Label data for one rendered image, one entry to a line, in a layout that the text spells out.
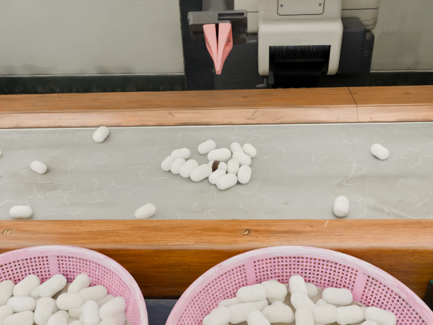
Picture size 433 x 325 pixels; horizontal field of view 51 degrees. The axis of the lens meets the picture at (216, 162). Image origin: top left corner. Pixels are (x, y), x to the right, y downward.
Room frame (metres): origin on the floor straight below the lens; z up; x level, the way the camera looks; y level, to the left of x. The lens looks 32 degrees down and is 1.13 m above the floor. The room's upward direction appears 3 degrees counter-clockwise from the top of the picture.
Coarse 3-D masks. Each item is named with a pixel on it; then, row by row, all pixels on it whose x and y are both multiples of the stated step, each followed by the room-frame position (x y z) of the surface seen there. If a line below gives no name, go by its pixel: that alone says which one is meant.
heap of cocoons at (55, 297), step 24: (0, 288) 0.37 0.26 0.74; (24, 288) 0.37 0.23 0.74; (48, 288) 0.37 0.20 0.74; (72, 288) 0.37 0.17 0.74; (96, 288) 0.36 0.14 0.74; (0, 312) 0.34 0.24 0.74; (24, 312) 0.33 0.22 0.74; (48, 312) 0.34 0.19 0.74; (72, 312) 0.34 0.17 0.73; (96, 312) 0.33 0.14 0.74; (120, 312) 0.33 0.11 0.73
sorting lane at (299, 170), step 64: (64, 128) 0.77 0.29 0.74; (128, 128) 0.76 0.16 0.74; (192, 128) 0.75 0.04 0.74; (256, 128) 0.73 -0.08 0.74; (320, 128) 0.72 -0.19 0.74; (384, 128) 0.71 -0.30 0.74; (0, 192) 0.57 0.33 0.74; (64, 192) 0.56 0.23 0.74; (128, 192) 0.55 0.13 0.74; (192, 192) 0.54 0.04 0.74; (256, 192) 0.54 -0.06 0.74; (320, 192) 0.53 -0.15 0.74; (384, 192) 0.52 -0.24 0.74
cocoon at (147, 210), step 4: (148, 204) 0.50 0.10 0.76; (152, 204) 0.50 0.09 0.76; (140, 208) 0.49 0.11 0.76; (144, 208) 0.49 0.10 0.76; (148, 208) 0.49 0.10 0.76; (152, 208) 0.49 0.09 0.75; (136, 212) 0.48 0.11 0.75; (140, 212) 0.48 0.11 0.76; (144, 212) 0.48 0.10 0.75; (148, 212) 0.49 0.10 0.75; (152, 212) 0.49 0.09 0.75; (136, 216) 0.48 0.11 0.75; (140, 216) 0.48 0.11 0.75; (144, 216) 0.48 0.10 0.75; (148, 216) 0.48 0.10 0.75
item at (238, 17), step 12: (204, 0) 0.82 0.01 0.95; (216, 0) 0.80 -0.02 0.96; (228, 0) 0.81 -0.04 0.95; (192, 12) 0.79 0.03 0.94; (204, 12) 0.78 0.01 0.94; (216, 12) 0.78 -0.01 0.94; (228, 12) 0.78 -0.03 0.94; (240, 12) 0.78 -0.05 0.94; (240, 24) 0.80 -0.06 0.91; (192, 36) 0.81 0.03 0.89; (204, 36) 0.81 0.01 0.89
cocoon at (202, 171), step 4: (204, 164) 0.59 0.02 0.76; (196, 168) 0.58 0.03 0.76; (200, 168) 0.58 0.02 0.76; (204, 168) 0.58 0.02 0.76; (208, 168) 0.58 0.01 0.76; (192, 172) 0.57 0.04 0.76; (196, 172) 0.57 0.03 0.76; (200, 172) 0.57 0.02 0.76; (204, 172) 0.57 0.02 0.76; (208, 172) 0.58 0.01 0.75; (192, 176) 0.57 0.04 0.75; (196, 176) 0.57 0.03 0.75; (200, 176) 0.57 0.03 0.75; (204, 176) 0.57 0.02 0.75; (208, 176) 0.58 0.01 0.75; (196, 180) 0.57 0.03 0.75; (200, 180) 0.57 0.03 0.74
